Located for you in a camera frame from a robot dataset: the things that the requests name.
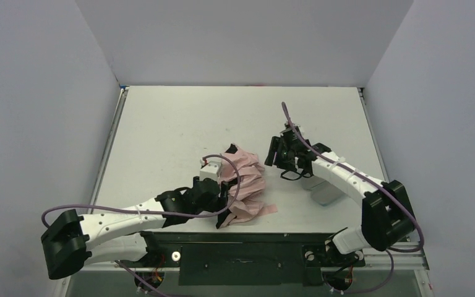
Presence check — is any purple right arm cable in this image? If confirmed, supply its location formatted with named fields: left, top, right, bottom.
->
left=281, top=101, right=426, bottom=295

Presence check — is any pink folding umbrella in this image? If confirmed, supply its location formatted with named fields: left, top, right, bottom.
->
left=216, top=144, right=278, bottom=228

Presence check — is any grey umbrella sleeve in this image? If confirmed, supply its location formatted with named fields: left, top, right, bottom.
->
left=301, top=176, right=344, bottom=206

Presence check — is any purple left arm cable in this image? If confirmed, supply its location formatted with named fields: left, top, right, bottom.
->
left=40, top=153, right=242, bottom=297

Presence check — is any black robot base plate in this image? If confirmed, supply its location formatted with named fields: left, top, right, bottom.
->
left=132, top=231, right=366, bottom=286

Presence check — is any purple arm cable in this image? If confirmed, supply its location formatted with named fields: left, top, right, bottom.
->
left=281, top=101, right=426, bottom=295
left=40, top=153, right=242, bottom=297

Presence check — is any aluminium table frame rail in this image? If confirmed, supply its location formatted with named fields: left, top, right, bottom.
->
left=52, top=86, right=129, bottom=296

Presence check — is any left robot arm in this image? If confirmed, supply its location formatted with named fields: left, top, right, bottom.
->
left=41, top=176, right=238, bottom=280

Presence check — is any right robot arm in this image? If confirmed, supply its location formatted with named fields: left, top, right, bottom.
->
left=264, top=125, right=417, bottom=265

